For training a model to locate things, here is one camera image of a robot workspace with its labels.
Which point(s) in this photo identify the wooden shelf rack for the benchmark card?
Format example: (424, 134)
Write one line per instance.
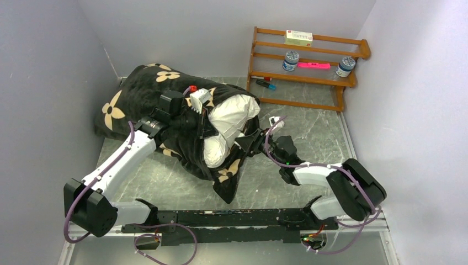
(268, 52)

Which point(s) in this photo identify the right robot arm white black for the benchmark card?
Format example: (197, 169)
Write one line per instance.
(354, 191)

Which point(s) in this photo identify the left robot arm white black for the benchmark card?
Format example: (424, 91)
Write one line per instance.
(89, 211)

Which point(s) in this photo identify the black pillowcase with beige flowers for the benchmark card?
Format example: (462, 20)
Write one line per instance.
(139, 94)

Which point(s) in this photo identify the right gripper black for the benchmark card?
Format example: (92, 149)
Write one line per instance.
(254, 141)

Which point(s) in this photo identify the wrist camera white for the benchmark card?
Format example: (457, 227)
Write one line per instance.
(276, 123)
(199, 98)

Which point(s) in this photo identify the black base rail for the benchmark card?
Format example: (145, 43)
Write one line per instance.
(288, 225)

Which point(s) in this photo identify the black blue marker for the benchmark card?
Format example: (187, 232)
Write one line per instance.
(265, 84)

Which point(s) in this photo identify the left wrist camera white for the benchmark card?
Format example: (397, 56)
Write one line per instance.
(199, 98)

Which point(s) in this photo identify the right blue white jar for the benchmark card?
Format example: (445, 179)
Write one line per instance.
(345, 66)

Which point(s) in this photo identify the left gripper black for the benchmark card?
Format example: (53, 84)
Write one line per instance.
(208, 129)

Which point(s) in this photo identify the pink highlighter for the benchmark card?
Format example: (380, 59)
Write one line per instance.
(314, 65)

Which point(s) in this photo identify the blue white jar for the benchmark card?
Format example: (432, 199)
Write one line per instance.
(290, 61)
(345, 66)

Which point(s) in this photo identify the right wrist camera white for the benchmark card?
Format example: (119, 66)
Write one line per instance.
(276, 123)

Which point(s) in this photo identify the red white marker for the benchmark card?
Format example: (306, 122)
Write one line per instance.
(268, 79)

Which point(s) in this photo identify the white green box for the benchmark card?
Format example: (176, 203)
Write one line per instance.
(298, 38)

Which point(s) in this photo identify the white pillow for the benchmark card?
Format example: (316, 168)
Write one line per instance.
(229, 118)

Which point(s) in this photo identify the left blue white jar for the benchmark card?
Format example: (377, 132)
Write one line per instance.
(290, 61)

